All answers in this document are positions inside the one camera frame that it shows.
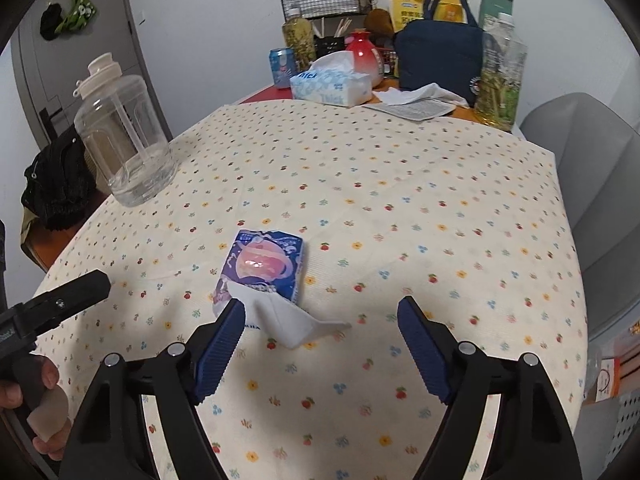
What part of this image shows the large clear plastic bottle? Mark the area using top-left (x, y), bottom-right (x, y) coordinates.
top-left (473, 12), bottom-right (529, 133)

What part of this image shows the green frog plush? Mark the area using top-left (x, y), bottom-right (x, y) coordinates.
top-left (55, 0), bottom-right (97, 35)

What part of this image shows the grey door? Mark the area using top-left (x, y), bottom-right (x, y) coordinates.
top-left (10, 0), bottom-right (174, 142)

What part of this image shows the red white vase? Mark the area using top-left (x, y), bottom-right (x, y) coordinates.
top-left (345, 30), bottom-right (385, 90)

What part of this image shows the white paper scrap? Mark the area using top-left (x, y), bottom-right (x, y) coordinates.
top-left (27, 385), bottom-right (69, 444)

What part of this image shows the yellow snack bag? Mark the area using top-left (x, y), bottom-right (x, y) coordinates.
top-left (390, 0), bottom-right (469, 34)

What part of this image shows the green carton box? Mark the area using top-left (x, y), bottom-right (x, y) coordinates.
top-left (478, 0), bottom-right (515, 32)

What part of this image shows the brown pouch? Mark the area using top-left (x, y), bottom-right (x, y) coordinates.
top-left (364, 7), bottom-right (396, 37)

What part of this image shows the floral dotted tablecloth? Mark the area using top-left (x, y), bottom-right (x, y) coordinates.
top-left (30, 97), bottom-right (590, 480)

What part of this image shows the blue white tissue box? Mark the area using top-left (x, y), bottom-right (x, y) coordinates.
top-left (289, 51), bottom-right (374, 108)

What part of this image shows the black hat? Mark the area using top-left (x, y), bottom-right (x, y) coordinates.
top-left (39, 4), bottom-right (65, 41)

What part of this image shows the grey chair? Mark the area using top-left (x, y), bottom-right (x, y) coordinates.
top-left (515, 92), bottom-right (640, 334)

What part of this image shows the white paper sheet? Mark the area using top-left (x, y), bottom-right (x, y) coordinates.
top-left (372, 83), bottom-right (469, 107)

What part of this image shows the black wire basket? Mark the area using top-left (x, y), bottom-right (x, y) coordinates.
top-left (281, 0), bottom-right (365, 20)

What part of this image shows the white pegboard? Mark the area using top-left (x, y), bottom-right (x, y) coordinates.
top-left (602, 390), bottom-right (640, 472)

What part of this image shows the clear water jug white lid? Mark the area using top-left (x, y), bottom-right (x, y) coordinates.
top-left (74, 52), bottom-right (179, 208)

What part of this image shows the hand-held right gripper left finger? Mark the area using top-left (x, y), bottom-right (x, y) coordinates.
top-left (59, 299), bottom-right (247, 480)

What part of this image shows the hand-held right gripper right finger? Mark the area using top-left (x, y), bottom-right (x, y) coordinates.
top-left (396, 296), bottom-right (583, 480)

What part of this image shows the blue soda can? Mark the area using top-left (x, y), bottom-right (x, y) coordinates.
top-left (269, 47), bottom-right (296, 90)

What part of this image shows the orange white box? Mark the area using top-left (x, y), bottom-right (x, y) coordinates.
top-left (582, 320), bottom-right (640, 404)

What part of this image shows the printed paper leaflet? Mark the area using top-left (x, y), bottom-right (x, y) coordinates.
top-left (361, 98), bottom-right (455, 123)

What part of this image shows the navy lunch bag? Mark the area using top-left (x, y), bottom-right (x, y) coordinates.
top-left (394, 0), bottom-right (485, 108)

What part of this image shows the black bag on chair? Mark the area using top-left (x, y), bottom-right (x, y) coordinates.
top-left (24, 127), bottom-right (109, 231)

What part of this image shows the black chopstick holder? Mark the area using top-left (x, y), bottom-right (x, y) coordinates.
top-left (314, 17), bottom-right (352, 56)

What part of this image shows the green tea bottle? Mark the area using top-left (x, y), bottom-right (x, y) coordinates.
top-left (281, 6), bottom-right (318, 72)

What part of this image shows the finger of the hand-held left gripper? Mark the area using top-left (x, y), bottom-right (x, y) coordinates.
top-left (14, 269), bottom-right (112, 337)

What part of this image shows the wooden chair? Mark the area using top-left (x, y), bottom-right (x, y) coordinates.
top-left (20, 209), bottom-right (87, 274)

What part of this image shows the person's left hand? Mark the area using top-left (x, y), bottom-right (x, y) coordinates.
top-left (0, 356), bottom-right (74, 462)

